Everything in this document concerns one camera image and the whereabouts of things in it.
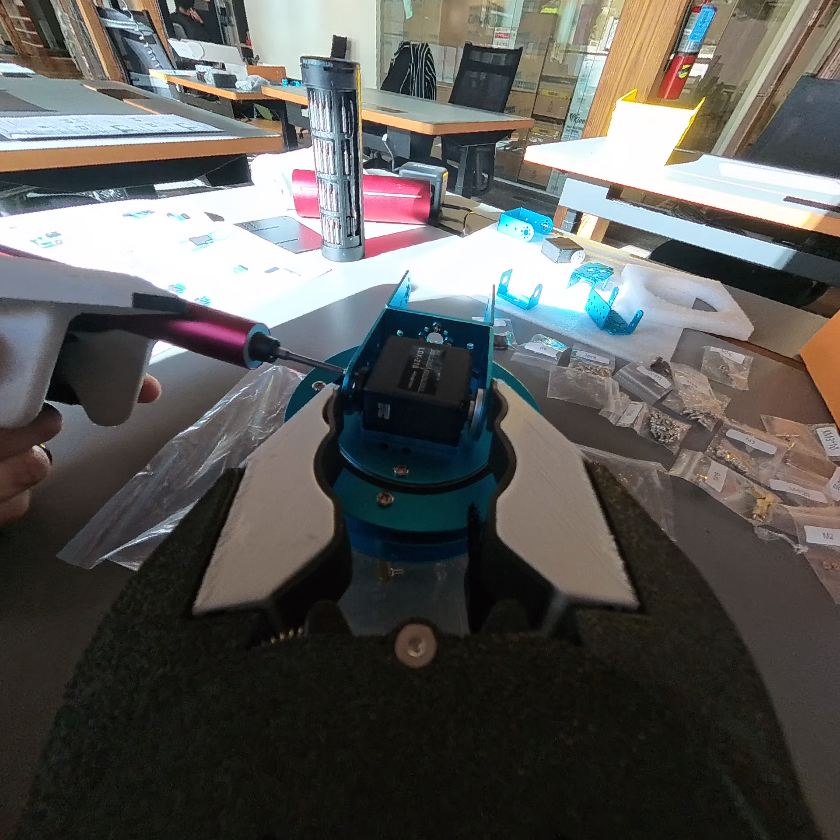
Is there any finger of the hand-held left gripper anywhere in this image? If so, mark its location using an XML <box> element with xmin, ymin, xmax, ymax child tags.
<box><xmin>0</xmin><ymin>252</ymin><xmax>199</xmax><ymax>317</ymax></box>

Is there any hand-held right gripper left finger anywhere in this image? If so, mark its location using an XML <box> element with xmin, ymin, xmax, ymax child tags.
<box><xmin>192</xmin><ymin>384</ymin><xmax>343</xmax><ymax>618</ymax></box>

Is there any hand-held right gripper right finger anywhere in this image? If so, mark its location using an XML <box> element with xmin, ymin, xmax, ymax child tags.
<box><xmin>489</xmin><ymin>381</ymin><xmax>641</xmax><ymax>614</ymax></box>

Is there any large clear plastic bag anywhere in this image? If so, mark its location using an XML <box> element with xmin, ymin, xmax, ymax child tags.
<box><xmin>58</xmin><ymin>364</ymin><xmax>677</xmax><ymax>592</ymax></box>

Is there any blue toy robot arm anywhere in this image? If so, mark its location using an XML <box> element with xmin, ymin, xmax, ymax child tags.
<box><xmin>283</xmin><ymin>269</ymin><xmax>543</xmax><ymax>573</ymax></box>

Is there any red electric screwdriver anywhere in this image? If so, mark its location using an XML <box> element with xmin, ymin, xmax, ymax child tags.
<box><xmin>0</xmin><ymin>243</ymin><xmax>347</xmax><ymax>378</ymax></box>

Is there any dark-topped orange-edged desk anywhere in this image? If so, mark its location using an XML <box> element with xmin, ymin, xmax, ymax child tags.
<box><xmin>0</xmin><ymin>72</ymin><xmax>284</xmax><ymax>193</ymax></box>

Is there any white desk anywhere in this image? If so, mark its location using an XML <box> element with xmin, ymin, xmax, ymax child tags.
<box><xmin>0</xmin><ymin>190</ymin><xmax>840</xmax><ymax>840</ymax></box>

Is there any long orange-edged desk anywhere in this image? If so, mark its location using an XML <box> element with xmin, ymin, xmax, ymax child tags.
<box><xmin>151</xmin><ymin>66</ymin><xmax>536</xmax><ymax>198</ymax></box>

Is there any person's left hand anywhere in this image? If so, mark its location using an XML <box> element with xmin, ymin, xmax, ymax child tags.
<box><xmin>0</xmin><ymin>373</ymin><xmax>162</xmax><ymax>527</ymax></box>

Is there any printed instruction sheet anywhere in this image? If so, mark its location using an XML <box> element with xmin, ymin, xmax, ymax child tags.
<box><xmin>0</xmin><ymin>197</ymin><xmax>333</xmax><ymax>309</ymax></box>

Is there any group of small screw bags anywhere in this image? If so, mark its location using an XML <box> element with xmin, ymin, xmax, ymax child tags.
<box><xmin>492</xmin><ymin>318</ymin><xmax>840</xmax><ymax>585</ymax></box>

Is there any white crumpled wrapper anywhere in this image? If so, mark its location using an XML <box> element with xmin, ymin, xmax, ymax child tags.
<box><xmin>252</xmin><ymin>150</ymin><xmax>316</xmax><ymax>205</ymax></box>

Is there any white foam sheet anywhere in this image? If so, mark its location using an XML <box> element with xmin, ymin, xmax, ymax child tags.
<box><xmin>420</xmin><ymin>226</ymin><xmax>756</xmax><ymax>359</ymax></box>

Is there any grey screwdriver bit holder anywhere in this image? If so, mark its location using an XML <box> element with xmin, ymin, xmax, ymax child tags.
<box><xmin>300</xmin><ymin>56</ymin><xmax>366</xmax><ymax>263</ymax></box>

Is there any red cylindrical case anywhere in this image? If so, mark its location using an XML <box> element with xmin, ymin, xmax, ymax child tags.
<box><xmin>292</xmin><ymin>169</ymin><xmax>435</xmax><ymax>228</ymax></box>

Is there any small grey device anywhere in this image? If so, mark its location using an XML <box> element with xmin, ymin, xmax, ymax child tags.
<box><xmin>397</xmin><ymin>162</ymin><xmax>450</xmax><ymax>218</ymax></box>

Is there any white side table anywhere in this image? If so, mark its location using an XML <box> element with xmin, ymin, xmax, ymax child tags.
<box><xmin>523</xmin><ymin>138</ymin><xmax>840</xmax><ymax>290</ymax></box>

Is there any yellow plastic bin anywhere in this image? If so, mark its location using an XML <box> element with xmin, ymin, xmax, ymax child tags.
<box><xmin>610</xmin><ymin>88</ymin><xmax>707</xmax><ymax>165</ymax></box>

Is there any black office chair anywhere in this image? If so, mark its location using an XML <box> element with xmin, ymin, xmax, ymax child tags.
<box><xmin>441</xmin><ymin>42</ymin><xmax>525</xmax><ymax>198</ymax></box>

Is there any black flat panel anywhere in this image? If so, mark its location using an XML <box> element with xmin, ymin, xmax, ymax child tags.
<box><xmin>742</xmin><ymin>74</ymin><xmax>840</xmax><ymax>182</ymax></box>

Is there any red fire extinguisher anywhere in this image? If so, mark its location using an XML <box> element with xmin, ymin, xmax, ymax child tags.
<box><xmin>658</xmin><ymin>0</ymin><xmax>718</xmax><ymax>101</ymax></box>

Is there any blue perforated metal bracket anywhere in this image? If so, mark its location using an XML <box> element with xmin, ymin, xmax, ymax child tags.
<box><xmin>567</xmin><ymin>262</ymin><xmax>618</xmax><ymax>294</ymax></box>
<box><xmin>584</xmin><ymin>285</ymin><xmax>644</xmax><ymax>336</ymax></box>

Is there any thin blue U bracket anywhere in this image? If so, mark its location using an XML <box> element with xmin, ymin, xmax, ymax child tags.
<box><xmin>495</xmin><ymin>268</ymin><xmax>545</xmax><ymax>310</ymax></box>

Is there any blue round-ended metal bracket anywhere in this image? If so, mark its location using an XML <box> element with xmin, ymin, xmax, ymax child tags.
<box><xmin>497</xmin><ymin>208</ymin><xmax>555</xmax><ymax>239</ymax></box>

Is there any black cable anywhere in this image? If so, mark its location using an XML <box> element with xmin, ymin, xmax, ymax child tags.
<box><xmin>438</xmin><ymin>203</ymin><xmax>488</xmax><ymax>235</ymax></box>

